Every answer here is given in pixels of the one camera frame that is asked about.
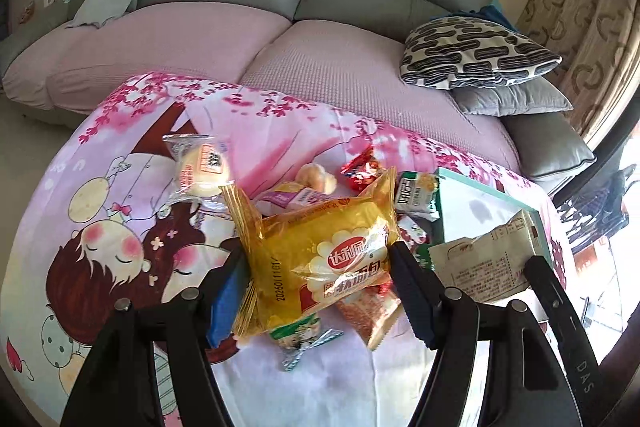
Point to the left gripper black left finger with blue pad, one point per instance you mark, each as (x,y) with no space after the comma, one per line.
(117,385)

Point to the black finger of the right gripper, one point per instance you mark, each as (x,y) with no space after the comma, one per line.
(580,364)

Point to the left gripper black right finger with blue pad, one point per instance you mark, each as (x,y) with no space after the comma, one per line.
(525,385)

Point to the cream snack packet printed back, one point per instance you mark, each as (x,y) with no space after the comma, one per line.
(490,267)

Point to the orange beige biscuit packet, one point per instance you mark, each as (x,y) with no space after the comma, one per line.
(372,312)

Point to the white tray teal rim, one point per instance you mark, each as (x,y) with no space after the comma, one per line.
(468,208)

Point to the green edged pastry packet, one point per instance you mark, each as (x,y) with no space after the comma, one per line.
(296,338)

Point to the red white small packet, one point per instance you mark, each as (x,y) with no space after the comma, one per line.
(411,233)

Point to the green white cracker packet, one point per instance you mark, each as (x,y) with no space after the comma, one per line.
(416,194)

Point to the yellow soft bread packet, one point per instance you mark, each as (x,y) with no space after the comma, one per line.
(306,260)

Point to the purple small cake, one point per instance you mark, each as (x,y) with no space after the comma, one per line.
(287,197)

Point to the clear round bun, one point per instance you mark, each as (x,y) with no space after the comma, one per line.
(203,166)

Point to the red good luck snack packet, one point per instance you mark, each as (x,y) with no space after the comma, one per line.
(362,170)

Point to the small yellow bun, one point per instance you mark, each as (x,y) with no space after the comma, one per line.
(317,178)

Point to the black metal rack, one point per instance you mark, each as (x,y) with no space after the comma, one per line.
(589,216)

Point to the pink cartoon print cloth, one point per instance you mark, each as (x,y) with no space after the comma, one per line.
(98,228)

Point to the grey cushion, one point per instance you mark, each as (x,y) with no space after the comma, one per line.
(536,96)

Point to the pink waffle seat cover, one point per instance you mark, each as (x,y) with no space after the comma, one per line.
(48,64)

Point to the black white patterned pillow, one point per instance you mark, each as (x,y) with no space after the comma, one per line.
(456,52)

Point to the beige patterned curtain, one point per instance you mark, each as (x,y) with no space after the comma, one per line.
(598,41)

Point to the blue cloth behind pillow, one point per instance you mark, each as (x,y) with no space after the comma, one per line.
(491,12)

